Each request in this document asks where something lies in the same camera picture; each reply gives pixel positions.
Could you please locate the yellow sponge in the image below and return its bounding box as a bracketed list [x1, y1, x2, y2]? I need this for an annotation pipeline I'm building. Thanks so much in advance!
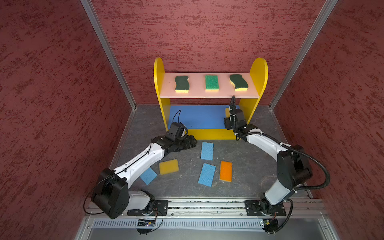
[159, 159, 179, 175]
[225, 108, 230, 118]

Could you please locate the dark green wavy sponge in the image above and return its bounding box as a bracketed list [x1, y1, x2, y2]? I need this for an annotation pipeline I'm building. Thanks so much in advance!
[175, 76, 190, 93]
[230, 74, 249, 92]

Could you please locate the bright green rectangular sponge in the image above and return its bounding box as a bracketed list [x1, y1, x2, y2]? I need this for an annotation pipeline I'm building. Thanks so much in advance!
[205, 75, 220, 92]

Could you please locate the orange sponge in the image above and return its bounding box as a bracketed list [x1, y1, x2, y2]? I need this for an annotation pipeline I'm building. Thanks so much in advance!
[219, 161, 233, 183]

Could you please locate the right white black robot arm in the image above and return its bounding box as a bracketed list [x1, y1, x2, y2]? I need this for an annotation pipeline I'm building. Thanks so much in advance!
[224, 108, 313, 216]

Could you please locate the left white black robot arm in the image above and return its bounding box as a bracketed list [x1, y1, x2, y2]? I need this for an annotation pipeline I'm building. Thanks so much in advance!
[91, 136, 197, 219]

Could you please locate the blue lower shelf board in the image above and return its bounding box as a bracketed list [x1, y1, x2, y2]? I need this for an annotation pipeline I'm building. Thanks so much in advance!
[168, 105, 229, 130]

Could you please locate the yellow wooden shelf unit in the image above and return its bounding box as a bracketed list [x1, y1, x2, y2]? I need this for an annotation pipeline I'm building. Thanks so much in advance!
[154, 58, 269, 140]

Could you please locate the pink upper shelf board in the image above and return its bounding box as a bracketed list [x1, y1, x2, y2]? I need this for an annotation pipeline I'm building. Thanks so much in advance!
[155, 73, 261, 99]

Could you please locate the light blue sponge upper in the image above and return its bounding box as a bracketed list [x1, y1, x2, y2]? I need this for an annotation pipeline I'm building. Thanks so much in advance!
[201, 142, 214, 161]

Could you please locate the light blue sponge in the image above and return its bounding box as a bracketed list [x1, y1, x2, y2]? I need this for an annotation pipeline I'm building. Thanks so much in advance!
[201, 142, 214, 161]
[140, 167, 158, 186]
[198, 163, 216, 187]

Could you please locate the light blue sponge middle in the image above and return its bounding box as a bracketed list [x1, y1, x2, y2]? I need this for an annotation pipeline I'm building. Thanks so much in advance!
[198, 163, 216, 187]

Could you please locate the light blue sponge left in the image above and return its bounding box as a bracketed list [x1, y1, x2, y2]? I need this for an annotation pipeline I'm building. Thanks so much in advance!
[140, 167, 158, 186]

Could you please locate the left small circuit board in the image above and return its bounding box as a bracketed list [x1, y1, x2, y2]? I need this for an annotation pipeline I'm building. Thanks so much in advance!
[137, 219, 156, 228]

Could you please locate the small circuit board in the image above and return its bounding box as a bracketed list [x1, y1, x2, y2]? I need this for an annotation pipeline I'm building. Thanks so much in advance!
[137, 219, 156, 228]
[263, 219, 279, 230]

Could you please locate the right small circuit board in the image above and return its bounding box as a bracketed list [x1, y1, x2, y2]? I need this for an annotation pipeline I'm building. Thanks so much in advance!
[263, 219, 279, 230]

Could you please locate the right aluminium corner profile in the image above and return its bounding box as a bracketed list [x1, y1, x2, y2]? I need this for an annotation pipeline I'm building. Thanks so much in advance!
[269, 0, 338, 112]

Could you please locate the aluminium corner profile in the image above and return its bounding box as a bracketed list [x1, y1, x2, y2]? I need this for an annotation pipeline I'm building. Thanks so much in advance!
[81, 0, 137, 111]
[269, 0, 338, 112]

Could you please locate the left aluminium corner profile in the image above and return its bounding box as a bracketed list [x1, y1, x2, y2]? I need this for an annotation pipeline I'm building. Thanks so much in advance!
[81, 0, 137, 111]

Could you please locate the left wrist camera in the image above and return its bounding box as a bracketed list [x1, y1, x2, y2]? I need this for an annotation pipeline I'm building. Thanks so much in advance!
[168, 122, 188, 141]

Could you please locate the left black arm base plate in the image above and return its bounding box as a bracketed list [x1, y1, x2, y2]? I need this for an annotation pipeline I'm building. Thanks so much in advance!
[127, 200, 169, 216]

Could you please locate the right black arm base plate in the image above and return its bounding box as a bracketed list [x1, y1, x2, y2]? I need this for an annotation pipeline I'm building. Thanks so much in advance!
[244, 200, 287, 218]

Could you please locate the white slotted cable duct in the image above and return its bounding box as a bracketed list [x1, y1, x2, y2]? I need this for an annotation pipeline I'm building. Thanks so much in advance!
[92, 219, 264, 232]

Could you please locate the aluminium mounting rail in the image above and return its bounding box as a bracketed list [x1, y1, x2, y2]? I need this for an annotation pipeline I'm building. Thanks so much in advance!
[85, 197, 328, 218]

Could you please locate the black corrugated cable conduit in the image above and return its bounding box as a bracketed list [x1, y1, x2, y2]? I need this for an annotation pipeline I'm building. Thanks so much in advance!
[229, 95, 331, 191]

